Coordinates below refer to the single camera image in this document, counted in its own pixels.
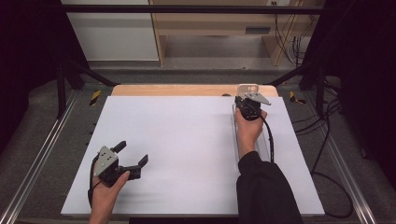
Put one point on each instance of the black frame bar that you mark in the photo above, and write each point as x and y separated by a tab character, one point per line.
186	9

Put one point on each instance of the white power strip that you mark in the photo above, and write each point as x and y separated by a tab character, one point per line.
278	2

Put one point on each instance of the light wooden desk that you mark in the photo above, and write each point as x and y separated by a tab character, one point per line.
218	26

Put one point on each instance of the white table sheet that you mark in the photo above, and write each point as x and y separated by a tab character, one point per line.
180	140

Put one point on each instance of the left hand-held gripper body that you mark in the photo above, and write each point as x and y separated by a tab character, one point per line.
106	161

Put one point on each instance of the clear plastic tray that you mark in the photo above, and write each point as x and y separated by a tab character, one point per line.
264	146

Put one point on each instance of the aluminium floor rail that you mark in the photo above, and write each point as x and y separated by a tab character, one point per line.
351	186
31	168

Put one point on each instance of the person's left hand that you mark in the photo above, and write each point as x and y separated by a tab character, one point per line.
104	199

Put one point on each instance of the grey desk label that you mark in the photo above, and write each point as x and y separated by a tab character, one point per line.
257	30

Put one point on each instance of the black metal stand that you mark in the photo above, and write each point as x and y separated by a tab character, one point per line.
319	87
62	90

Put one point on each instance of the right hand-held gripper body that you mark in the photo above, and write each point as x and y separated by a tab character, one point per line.
250	109

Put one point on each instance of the black curtain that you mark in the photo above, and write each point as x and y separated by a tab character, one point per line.
28	62
358	77

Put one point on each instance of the person's right hand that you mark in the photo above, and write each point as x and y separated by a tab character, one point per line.
249	133

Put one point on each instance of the white cabinet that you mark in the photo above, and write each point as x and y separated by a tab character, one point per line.
112	37

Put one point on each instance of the yellow black tape marker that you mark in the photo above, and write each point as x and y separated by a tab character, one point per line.
95	97

